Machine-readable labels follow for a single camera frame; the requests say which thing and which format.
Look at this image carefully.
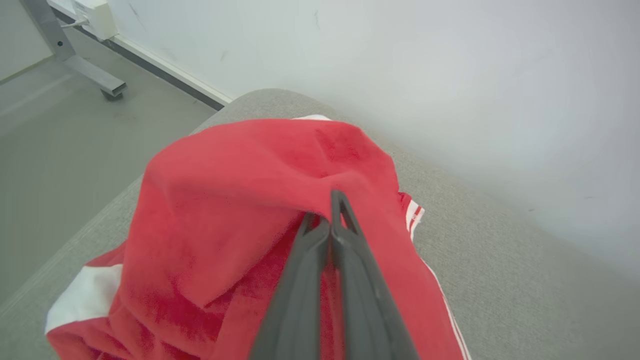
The white and dark baseboard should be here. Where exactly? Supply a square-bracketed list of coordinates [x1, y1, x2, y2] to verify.
[47, 0, 233, 111]

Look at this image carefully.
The white wall box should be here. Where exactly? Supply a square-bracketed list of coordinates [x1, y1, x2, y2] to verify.
[70, 0, 119, 41]

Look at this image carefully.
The red garment with wide white band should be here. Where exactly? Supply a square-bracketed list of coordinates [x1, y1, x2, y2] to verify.
[45, 242, 281, 360]

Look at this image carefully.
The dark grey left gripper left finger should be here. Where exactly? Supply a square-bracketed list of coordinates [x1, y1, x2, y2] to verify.
[249, 212, 332, 360]

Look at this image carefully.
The red jersey with striped white trim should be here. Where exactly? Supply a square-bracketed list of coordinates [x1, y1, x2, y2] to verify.
[122, 115, 473, 360]

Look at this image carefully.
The grey metal stand leg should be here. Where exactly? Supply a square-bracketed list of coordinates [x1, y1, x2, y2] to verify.
[20, 0, 127, 101]

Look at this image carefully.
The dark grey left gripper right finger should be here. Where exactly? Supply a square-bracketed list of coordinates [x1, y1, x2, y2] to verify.
[330, 189, 421, 360]

